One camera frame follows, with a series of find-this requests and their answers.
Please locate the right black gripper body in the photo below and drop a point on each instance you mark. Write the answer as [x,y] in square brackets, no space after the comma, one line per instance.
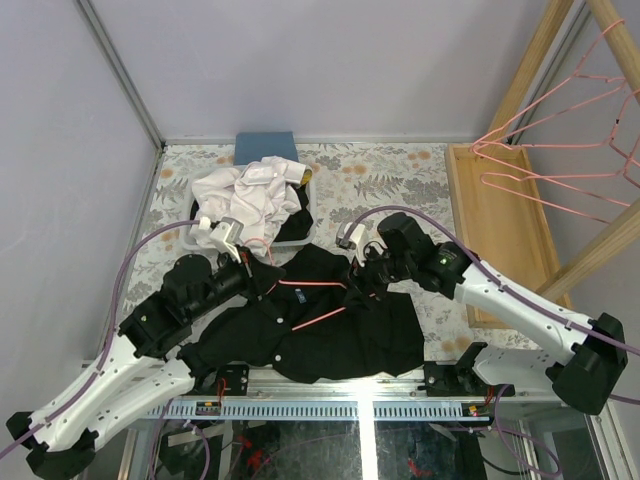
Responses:
[380,270]

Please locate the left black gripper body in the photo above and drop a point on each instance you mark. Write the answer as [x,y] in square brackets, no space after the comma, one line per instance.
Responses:
[248,270]

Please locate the white shirt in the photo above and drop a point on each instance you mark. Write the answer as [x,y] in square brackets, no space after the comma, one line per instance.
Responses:
[261,197]

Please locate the yellow plaid shirt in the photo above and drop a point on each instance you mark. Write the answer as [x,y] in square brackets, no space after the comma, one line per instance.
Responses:
[307,176]

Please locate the pink wire hanger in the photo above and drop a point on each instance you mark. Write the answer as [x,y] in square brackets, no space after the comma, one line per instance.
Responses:
[583,195]

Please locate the pink hanger front black shirt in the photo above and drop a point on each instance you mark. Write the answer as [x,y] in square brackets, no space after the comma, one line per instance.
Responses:
[575,129]

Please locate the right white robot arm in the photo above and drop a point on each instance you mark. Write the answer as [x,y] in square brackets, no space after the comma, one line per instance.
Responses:
[579,358]

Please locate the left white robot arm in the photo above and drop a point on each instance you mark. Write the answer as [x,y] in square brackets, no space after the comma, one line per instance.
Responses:
[64,436]

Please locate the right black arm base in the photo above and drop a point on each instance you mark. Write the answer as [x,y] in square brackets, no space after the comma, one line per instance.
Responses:
[457,379]

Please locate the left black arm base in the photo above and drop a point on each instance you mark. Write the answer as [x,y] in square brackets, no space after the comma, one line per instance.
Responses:
[227,381]

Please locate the white plastic basket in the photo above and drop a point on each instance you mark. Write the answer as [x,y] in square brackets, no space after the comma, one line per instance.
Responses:
[190,208]

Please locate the folded blue cloth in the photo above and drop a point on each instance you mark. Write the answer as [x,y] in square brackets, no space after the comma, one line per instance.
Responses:
[253,146]

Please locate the wooden clothes rack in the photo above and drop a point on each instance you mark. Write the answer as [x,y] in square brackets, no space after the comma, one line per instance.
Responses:
[579,49]

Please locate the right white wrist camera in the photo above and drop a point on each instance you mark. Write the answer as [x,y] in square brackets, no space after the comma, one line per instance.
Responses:
[353,236]

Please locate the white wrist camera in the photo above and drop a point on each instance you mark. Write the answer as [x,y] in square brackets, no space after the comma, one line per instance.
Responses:
[223,236]
[353,236]

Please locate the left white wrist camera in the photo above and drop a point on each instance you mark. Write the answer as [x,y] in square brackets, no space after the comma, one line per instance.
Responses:
[223,236]

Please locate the aluminium mounting rail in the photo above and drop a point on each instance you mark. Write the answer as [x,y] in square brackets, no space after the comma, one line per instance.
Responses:
[300,385]

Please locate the grey slotted cable duct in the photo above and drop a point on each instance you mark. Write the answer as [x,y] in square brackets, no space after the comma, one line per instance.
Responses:
[445,411]

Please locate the aluminium corner frame post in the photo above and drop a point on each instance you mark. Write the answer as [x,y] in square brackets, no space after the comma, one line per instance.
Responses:
[107,47]

